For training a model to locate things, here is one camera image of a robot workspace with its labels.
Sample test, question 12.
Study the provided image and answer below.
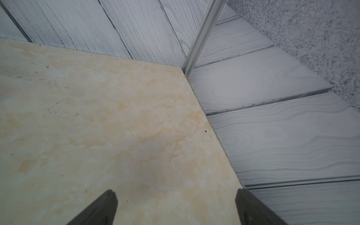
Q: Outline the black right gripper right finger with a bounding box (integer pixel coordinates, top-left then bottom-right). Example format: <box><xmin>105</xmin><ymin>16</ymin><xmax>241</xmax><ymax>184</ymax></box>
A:
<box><xmin>235</xmin><ymin>189</ymin><xmax>287</xmax><ymax>225</ymax></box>

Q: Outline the aluminium right corner post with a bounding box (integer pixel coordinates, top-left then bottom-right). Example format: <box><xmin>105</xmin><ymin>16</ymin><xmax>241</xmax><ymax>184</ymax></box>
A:
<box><xmin>182</xmin><ymin>0</ymin><xmax>227</xmax><ymax>79</ymax></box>

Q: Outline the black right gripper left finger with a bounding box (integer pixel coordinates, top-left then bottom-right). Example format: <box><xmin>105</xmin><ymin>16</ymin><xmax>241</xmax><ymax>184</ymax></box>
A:
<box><xmin>68</xmin><ymin>189</ymin><xmax>118</xmax><ymax>225</ymax></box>

